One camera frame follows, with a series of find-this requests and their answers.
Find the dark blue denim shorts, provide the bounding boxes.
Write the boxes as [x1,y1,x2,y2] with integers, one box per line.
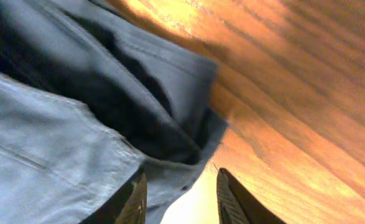
[0,0,227,223]

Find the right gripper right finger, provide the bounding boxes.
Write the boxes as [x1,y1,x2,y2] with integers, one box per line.
[216,168,285,224]

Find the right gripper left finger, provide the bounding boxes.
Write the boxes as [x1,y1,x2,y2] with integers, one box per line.
[80,168,147,224]

